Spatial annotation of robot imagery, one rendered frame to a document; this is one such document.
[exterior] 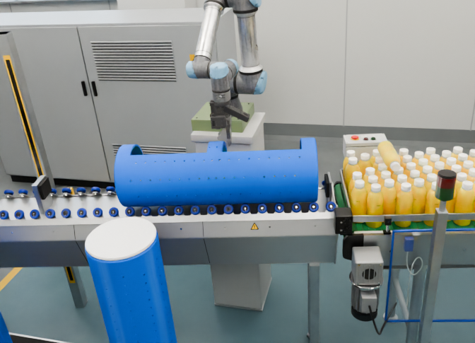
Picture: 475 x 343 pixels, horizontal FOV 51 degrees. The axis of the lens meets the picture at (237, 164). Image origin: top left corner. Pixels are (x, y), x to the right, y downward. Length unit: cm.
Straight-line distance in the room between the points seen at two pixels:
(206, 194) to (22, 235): 91
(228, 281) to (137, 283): 109
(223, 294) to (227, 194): 107
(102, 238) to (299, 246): 88
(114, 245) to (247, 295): 125
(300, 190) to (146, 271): 71
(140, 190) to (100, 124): 210
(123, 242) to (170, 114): 206
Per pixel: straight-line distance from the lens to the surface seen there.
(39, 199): 251
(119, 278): 198
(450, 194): 194
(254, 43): 240
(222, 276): 300
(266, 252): 236
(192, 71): 218
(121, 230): 207
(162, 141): 406
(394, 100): 492
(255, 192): 213
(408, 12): 470
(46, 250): 258
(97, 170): 448
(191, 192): 216
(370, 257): 212
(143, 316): 212
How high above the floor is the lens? 217
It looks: 28 degrees down
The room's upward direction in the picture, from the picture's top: 5 degrees counter-clockwise
